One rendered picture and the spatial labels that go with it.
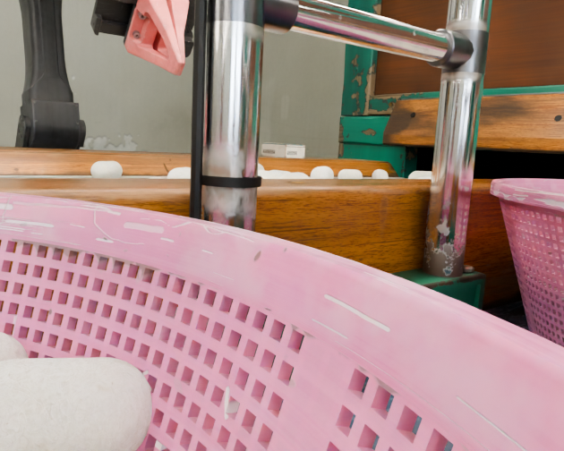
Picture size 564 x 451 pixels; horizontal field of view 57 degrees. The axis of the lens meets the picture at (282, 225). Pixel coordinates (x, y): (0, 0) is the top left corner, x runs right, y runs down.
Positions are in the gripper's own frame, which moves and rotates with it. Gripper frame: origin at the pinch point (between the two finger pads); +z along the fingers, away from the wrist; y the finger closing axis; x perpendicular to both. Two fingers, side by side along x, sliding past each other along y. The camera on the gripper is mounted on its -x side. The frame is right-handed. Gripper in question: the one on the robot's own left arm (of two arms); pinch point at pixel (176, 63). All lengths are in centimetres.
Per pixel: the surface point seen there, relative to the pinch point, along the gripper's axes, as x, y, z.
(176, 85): 118, 96, -165
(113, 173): 11.1, -4.1, 3.1
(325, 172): 6.0, 17.4, 7.7
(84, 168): 14.9, -5.1, -1.3
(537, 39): -12.1, 45.9, 1.4
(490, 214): -8.7, 11.5, 26.4
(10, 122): 134, 20, -148
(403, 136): 7.3, 38.8, -1.1
